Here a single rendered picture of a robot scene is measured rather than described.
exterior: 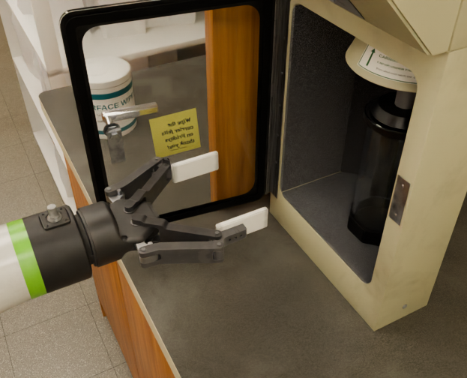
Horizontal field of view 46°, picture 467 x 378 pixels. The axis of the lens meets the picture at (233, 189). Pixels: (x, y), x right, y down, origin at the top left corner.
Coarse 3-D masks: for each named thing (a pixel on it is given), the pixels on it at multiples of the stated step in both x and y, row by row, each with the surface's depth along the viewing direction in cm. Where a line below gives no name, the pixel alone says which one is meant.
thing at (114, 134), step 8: (112, 128) 82; (120, 128) 81; (112, 136) 81; (120, 136) 81; (112, 144) 82; (120, 144) 82; (112, 152) 83; (120, 152) 83; (112, 160) 84; (120, 160) 84
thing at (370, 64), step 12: (360, 48) 72; (372, 48) 70; (348, 60) 74; (360, 60) 72; (372, 60) 70; (384, 60) 69; (360, 72) 72; (372, 72) 70; (384, 72) 69; (396, 72) 68; (408, 72) 68; (384, 84) 69; (396, 84) 69; (408, 84) 68
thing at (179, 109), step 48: (144, 0) 73; (96, 48) 74; (144, 48) 76; (192, 48) 79; (240, 48) 82; (96, 96) 78; (144, 96) 81; (192, 96) 84; (240, 96) 87; (144, 144) 86; (192, 144) 89; (240, 144) 93; (192, 192) 95; (240, 192) 100
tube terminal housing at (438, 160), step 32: (320, 0) 72; (352, 32) 68; (384, 32) 63; (288, 64) 85; (416, 64) 60; (448, 64) 57; (416, 96) 62; (448, 96) 60; (416, 128) 63; (448, 128) 64; (416, 160) 65; (448, 160) 68; (416, 192) 68; (448, 192) 72; (288, 224) 102; (416, 224) 73; (448, 224) 77; (320, 256) 94; (384, 256) 77; (416, 256) 78; (352, 288) 88; (384, 288) 79; (416, 288) 84; (384, 320) 85
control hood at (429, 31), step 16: (352, 0) 57; (368, 0) 53; (384, 0) 49; (400, 0) 49; (416, 0) 50; (432, 0) 50; (448, 0) 52; (368, 16) 59; (384, 16) 54; (400, 16) 50; (416, 16) 51; (432, 16) 52; (448, 16) 53; (400, 32) 55; (416, 32) 52; (432, 32) 53; (448, 32) 54; (416, 48) 56; (432, 48) 54
